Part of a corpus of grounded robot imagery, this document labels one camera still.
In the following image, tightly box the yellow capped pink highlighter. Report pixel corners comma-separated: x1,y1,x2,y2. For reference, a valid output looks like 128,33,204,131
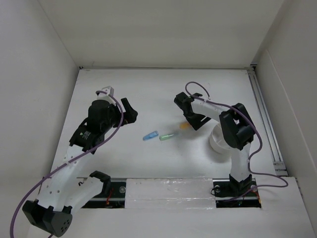
179,122,191,129

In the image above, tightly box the green capped highlighter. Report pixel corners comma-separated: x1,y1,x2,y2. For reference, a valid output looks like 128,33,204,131
159,131,179,141

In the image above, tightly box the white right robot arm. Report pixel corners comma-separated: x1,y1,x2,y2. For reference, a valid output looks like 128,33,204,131
174,92,256,197

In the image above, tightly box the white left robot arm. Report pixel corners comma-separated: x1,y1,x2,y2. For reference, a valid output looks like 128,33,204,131
22,97,138,238

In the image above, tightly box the blue correction tape dispenser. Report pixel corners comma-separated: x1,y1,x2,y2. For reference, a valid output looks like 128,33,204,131
143,131,159,141

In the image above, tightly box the white round divided container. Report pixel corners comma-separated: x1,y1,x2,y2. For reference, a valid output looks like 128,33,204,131
209,123,231,154

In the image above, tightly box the white foam front board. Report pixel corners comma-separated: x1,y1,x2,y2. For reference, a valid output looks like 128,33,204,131
125,178,216,210

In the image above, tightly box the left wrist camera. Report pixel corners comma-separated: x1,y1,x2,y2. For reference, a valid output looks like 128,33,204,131
96,86,114,98

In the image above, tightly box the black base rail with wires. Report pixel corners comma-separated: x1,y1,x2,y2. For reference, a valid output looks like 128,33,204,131
84,178,262,210

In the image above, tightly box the aluminium rail at table edge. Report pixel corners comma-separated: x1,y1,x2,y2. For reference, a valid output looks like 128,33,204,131
247,64,288,177

